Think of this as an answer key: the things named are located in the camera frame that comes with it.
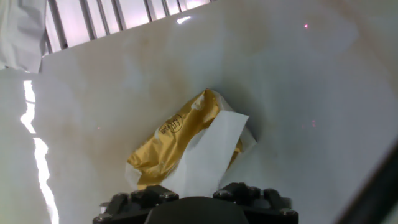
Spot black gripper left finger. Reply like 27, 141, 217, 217
92, 185, 180, 224

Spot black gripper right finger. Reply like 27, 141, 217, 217
213, 182, 299, 224

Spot gold tissue pack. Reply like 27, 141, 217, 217
125, 88, 257, 190

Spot white napkin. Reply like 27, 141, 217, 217
160, 110, 249, 198

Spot marble pattern board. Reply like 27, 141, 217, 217
0, 0, 398, 224

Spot crumpled white tissue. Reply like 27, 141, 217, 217
0, 0, 47, 74

